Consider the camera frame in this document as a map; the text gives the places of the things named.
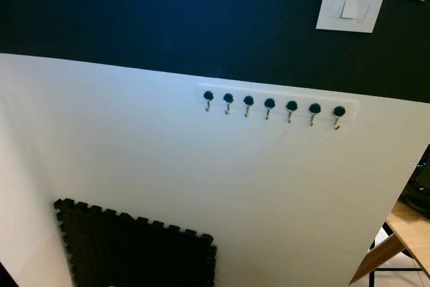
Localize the black foam puzzle mat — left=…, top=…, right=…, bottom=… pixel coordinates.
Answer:
left=54, top=198, right=218, bottom=287

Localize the dark green knob metal hook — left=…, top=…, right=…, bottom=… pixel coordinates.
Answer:
left=285, top=100, right=299, bottom=124
left=263, top=97, right=277, bottom=121
left=222, top=93, right=235, bottom=115
left=308, top=102, right=323, bottom=126
left=243, top=95, right=255, bottom=118
left=332, top=105, right=347, bottom=130
left=203, top=90, right=215, bottom=113

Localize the wooden table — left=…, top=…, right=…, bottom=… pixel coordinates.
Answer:
left=349, top=200, right=430, bottom=286

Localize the white key hook rail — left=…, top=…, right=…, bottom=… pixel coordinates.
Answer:
left=198, top=83, right=357, bottom=131

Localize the black metal leg frame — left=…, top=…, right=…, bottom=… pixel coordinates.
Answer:
left=366, top=227, right=430, bottom=287

